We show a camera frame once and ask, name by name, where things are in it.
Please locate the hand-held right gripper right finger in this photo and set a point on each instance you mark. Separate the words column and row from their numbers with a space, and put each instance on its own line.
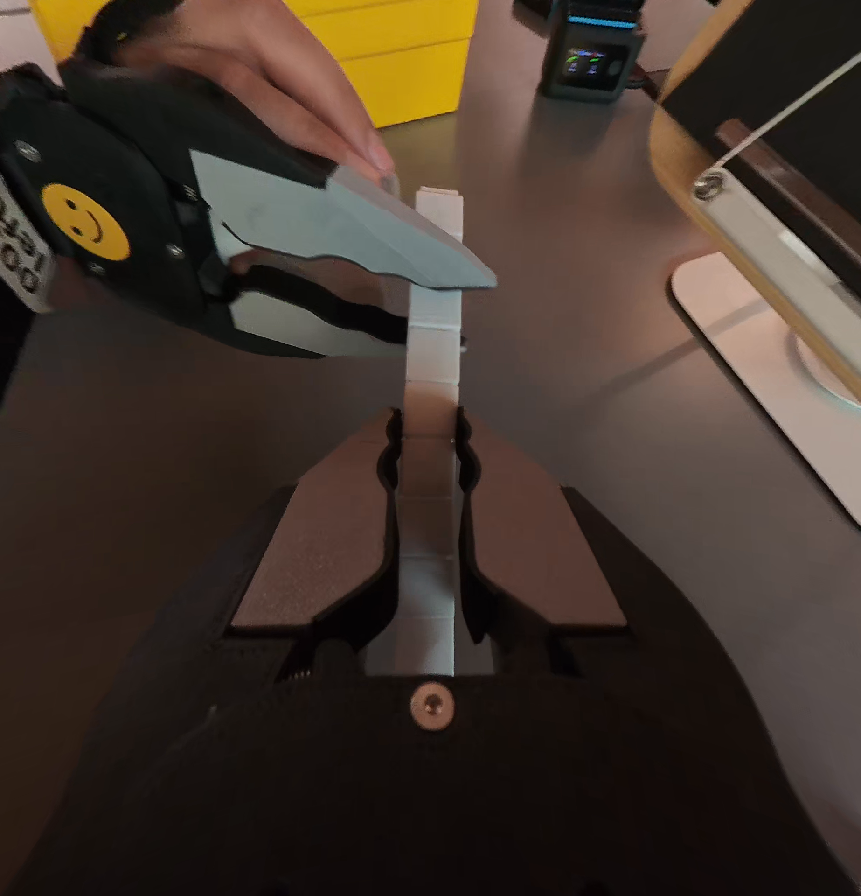
column 542, row 553

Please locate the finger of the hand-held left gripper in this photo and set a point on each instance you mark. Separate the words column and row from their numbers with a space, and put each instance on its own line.
column 332, row 217
column 283, row 322

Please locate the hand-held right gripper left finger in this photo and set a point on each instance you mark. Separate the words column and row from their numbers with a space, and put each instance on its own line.
column 311, row 553

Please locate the white block bar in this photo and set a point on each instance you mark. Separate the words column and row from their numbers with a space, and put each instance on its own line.
column 434, row 364

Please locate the person's left hand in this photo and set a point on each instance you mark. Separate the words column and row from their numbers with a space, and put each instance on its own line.
column 276, row 77

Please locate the yellow storage bin stack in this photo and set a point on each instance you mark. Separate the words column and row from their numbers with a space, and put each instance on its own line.
column 402, row 70

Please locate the white monitor stand base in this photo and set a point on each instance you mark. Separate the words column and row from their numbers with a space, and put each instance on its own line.
column 752, row 392

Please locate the black device with screen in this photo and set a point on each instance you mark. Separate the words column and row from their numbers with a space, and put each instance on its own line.
column 591, row 70

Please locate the black wood-edged monitor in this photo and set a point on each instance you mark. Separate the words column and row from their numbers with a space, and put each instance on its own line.
column 787, row 70

